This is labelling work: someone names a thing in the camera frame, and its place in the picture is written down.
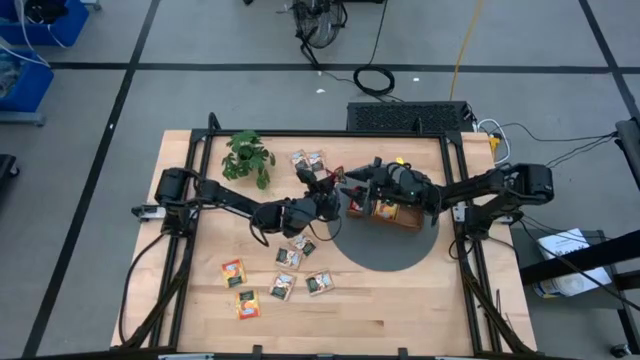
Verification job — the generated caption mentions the white looped cable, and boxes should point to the white looped cable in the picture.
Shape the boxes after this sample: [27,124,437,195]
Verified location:
[476,118,513,166]

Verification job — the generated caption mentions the black floor fan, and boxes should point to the black floor fan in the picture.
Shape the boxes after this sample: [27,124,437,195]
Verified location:
[290,0,349,69]

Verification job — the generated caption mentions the green plant in white pot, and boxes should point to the green plant in white pot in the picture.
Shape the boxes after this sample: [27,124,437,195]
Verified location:
[221,130,277,191]

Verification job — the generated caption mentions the blue plastic bin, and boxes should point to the blue plastic bin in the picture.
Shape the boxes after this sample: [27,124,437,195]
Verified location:
[0,0,91,49]
[0,47,55,114]

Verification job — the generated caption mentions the wooden three-compartment tray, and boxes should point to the wooden three-compartment tray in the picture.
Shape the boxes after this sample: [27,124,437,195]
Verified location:
[345,192,426,232]

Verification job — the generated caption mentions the black metal beam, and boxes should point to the black metal beam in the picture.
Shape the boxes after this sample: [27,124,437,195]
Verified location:
[518,243,640,287]

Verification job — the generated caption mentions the black mesh computer tower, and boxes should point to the black mesh computer tower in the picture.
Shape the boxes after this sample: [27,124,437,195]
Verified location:
[346,101,477,134]

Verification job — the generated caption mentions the black equipment foot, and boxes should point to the black equipment foot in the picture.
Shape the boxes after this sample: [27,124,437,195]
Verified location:
[0,153,21,182]

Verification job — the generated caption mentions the long yellow cable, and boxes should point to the long yellow cable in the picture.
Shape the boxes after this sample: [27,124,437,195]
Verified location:
[448,0,486,102]

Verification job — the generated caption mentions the grey round woven mat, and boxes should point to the grey round woven mat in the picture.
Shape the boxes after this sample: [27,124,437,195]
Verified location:
[325,164,442,273]

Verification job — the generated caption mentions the coiled black cable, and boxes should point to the coiled black cable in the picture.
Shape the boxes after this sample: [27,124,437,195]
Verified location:
[352,64,396,98]

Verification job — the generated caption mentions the orange peach tea sachet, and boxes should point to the orange peach tea sachet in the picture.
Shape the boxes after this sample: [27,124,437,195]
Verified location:
[221,257,250,289]
[373,199,401,222]
[234,289,262,321]

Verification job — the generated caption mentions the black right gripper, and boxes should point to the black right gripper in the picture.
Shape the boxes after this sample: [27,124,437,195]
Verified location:
[339,155,437,219]

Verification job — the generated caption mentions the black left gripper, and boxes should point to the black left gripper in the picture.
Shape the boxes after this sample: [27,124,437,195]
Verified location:
[284,169,347,237]

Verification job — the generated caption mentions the white paper booklet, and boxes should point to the white paper booklet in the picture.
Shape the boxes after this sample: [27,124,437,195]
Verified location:
[531,228,614,300]

